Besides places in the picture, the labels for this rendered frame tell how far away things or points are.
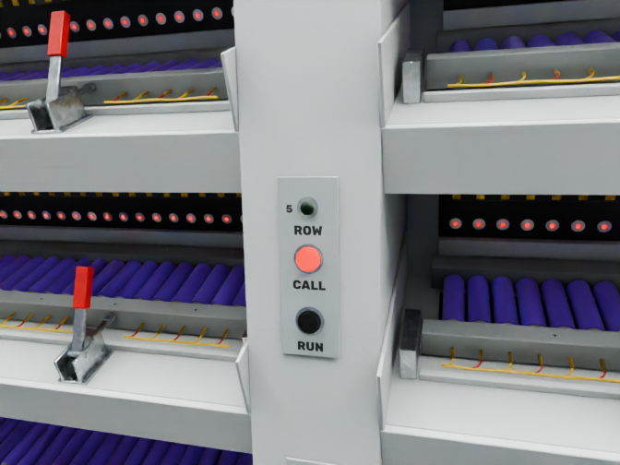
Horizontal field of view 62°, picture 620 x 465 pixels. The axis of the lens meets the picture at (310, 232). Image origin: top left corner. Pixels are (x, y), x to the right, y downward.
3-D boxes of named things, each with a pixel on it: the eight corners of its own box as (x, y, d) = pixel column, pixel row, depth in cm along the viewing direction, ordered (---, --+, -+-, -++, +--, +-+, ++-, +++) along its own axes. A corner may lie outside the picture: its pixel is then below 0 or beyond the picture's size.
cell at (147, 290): (179, 276, 55) (149, 314, 50) (163, 275, 56) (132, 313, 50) (174, 261, 54) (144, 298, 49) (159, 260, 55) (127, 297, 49)
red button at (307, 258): (318, 272, 34) (318, 248, 34) (295, 271, 34) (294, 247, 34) (322, 268, 35) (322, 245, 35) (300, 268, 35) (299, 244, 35)
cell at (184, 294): (214, 278, 54) (188, 316, 49) (197, 277, 55) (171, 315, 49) (210, 263, 53) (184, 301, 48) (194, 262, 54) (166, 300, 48)
